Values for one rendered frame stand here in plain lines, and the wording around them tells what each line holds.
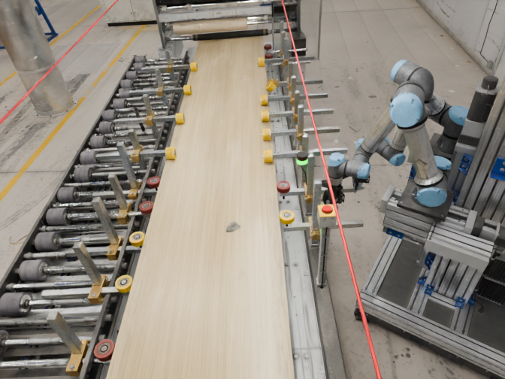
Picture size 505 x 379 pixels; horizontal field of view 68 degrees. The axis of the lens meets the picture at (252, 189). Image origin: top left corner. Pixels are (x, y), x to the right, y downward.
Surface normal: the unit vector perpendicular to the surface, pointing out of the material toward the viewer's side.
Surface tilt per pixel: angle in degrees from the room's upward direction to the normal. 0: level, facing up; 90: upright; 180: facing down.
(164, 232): 0
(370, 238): 0
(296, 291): 0
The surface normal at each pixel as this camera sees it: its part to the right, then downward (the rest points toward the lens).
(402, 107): -0.46, 0.51
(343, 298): -0.07, -0.75
